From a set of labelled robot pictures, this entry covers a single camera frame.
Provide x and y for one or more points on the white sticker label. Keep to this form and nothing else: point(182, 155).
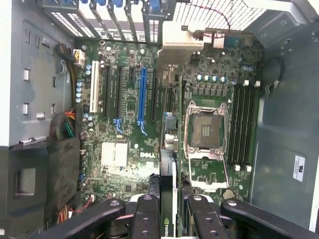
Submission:
point(301, 168)

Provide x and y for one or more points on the short black expansion slot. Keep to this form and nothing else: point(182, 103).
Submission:
point(131, 74)

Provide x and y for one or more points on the coin cell battery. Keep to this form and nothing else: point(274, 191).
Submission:
point(227, 194)

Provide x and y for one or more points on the green Dell motherboard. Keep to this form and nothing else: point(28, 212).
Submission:
point(112, 179)

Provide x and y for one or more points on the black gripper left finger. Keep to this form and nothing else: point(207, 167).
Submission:
point(147, 219)

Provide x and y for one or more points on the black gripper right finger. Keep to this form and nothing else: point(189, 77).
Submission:
point(204, 219)

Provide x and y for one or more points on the CPU socket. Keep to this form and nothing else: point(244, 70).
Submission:
point(207, 129)

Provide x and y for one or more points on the dark grey PC case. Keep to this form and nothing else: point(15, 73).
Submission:
point(286, 112)

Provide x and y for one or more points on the white PCI expansion slot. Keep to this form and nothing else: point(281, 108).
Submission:
point(94, 87)

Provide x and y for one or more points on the silver chipset heatsink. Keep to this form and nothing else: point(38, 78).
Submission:
point(114, 154)

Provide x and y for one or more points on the white power connector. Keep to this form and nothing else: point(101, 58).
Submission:
point(79, 57)

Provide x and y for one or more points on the black RAM slot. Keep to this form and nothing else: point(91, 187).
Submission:
point(234, 124)
point(240, 124)
point(245, 124)
point(251, 124)

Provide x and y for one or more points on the blue expansion slot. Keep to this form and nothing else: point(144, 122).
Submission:
point(143, 94)

